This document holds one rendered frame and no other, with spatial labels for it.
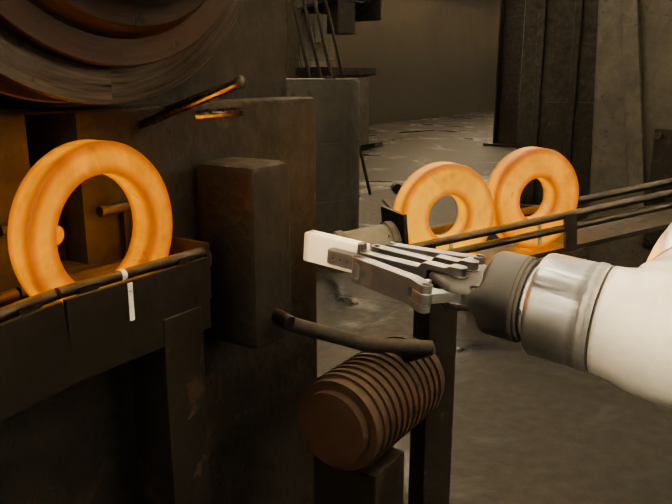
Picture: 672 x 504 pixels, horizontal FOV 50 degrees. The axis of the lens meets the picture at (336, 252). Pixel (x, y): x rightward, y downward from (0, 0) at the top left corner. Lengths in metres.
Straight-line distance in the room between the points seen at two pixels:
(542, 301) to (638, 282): 0.07
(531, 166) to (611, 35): 2.24
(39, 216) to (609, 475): 1.47
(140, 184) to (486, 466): 1.25
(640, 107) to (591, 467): 1.76
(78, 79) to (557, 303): 0.46
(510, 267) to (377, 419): 0.36
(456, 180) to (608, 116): 2.30
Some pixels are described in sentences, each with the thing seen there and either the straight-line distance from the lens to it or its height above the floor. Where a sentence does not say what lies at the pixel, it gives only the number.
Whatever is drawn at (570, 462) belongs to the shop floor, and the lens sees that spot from 1.88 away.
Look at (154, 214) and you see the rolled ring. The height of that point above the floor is 0.76.
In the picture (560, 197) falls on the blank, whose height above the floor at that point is 0.72.
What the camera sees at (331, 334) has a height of 0.58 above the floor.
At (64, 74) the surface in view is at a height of 0.91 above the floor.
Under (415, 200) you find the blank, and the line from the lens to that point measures 1.02.
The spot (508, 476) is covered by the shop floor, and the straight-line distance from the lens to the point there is 1.79.
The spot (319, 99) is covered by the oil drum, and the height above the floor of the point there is 0.79.
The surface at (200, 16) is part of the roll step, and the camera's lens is 0.79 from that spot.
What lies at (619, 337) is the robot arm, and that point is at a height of 0.72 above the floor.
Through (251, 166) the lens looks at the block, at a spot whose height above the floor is 0.80.
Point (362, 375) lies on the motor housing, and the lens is 0.93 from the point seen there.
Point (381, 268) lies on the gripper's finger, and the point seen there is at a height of 0.74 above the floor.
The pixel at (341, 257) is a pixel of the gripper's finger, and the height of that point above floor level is 0.74.
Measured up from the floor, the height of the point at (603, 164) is 0.52.
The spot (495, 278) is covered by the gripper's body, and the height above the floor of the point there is 0.74.
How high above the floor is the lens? 0.91
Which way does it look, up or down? 14 degrees down
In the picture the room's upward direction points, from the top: straight up
